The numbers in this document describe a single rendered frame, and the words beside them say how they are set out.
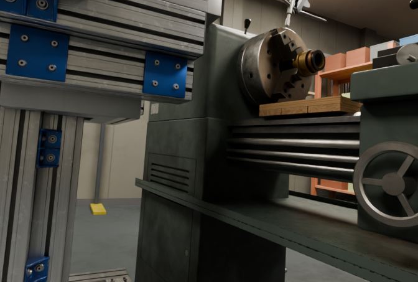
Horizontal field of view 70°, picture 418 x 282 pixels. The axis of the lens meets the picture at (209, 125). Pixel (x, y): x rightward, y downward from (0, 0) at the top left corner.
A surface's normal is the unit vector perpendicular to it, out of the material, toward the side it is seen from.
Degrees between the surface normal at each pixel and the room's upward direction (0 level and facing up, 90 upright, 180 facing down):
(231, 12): 90
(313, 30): 90
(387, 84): 90
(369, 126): 90
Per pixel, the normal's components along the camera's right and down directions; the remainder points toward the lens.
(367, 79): -0.83, -0.09
